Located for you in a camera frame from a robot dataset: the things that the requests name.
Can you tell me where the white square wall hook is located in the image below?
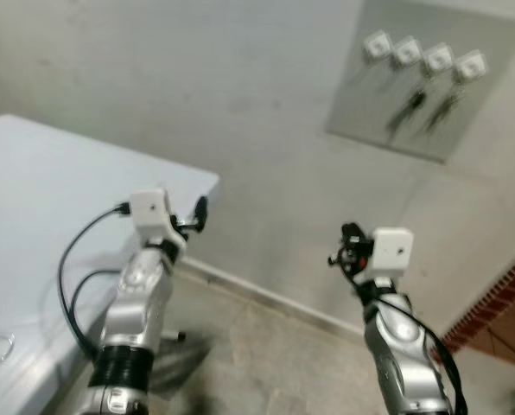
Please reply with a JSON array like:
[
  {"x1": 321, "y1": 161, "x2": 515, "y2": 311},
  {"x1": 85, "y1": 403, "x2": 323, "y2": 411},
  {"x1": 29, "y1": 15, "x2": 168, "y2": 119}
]
[
  {"x1": 363, "y1": 29, "x2": 395, "y2": 61},
  {"x1": 452, "y1": 49, "x2": 490, "y2": 86},
  {"x1": 391, "y1": 35, "x2": 423, "y2": 69},
  {"x1": 421, "y1": 42, "x2": 455, "y2": 75}
]

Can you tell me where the dark hanging key bunch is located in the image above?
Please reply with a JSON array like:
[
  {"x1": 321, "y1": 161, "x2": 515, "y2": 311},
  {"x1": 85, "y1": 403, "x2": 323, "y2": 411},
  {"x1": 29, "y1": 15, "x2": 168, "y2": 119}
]
[
  {"x1": 425, "y1": 86, "x2": 465, "y2": 136},
  {"x1": 385, "y1": 85, "x2": 430, "y2": 141}
]

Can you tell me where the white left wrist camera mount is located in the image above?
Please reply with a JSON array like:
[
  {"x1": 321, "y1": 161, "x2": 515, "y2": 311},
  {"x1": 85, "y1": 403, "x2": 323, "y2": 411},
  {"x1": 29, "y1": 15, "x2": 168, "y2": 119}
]
[{"x1": 128, "y1": 188, "x2": 189, "y2": 253}]

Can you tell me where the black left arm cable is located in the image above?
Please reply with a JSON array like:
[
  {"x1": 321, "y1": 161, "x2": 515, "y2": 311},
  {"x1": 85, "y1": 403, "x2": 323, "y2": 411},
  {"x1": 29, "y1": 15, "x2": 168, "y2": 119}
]
[{"x1": 56, "y1": 202, "x2": 134, "y2": 361}]

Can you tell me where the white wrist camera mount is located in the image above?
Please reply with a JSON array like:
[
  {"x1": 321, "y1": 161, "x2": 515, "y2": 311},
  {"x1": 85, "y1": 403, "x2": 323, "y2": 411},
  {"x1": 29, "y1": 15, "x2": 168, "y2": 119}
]
[
  {"x1": 361, "y1": 227, "x2": 415, "y2": 285},
  {"x1": 128, "y1": 188, "x2": 189, "y2": 253}
]

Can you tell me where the white plastic table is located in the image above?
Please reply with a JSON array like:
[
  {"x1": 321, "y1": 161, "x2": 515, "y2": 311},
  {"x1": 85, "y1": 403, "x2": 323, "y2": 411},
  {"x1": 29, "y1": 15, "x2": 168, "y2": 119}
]
[{"x1": 0, "y1": 114, "x2": 221, "y2": 415}]

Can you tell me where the grey wall hook board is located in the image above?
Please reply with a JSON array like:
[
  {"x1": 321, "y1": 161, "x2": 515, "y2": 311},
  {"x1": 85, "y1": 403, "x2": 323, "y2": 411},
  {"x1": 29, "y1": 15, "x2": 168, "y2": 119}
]
[{"x1": 324, "y1": 0, "x2": 515, "y2": 166}]

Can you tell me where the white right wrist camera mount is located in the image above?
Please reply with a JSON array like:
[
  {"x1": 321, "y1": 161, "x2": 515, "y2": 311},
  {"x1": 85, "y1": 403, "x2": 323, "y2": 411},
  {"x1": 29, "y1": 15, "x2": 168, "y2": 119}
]
[{"x1": 361, "y1": 227, "x2": 415, "y2": 285}]

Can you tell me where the red brick edging strip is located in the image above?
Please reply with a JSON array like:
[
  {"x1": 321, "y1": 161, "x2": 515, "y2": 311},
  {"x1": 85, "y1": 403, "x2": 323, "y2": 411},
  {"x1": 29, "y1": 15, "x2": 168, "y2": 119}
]
[{"x1": 442, "y1": 250, "x2": 515, "y2": 356}]

